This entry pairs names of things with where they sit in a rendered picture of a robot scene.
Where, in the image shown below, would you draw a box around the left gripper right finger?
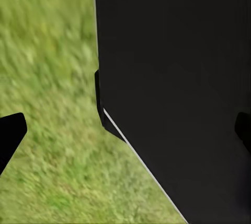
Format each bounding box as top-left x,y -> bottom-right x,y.
234,112 -> 251,154

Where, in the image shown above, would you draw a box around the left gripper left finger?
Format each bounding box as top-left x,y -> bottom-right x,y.
0,112 -> 27,175

